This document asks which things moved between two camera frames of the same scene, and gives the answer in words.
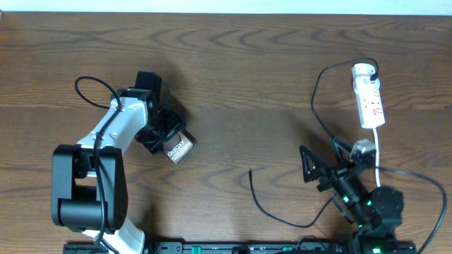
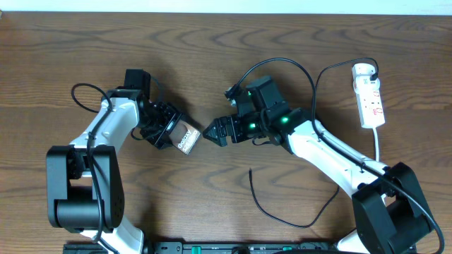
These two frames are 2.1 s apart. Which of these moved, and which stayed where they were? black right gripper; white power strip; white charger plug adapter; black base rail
Moved: black right gripper
Stayed: white power strip; black base rail; white charger plug adapter
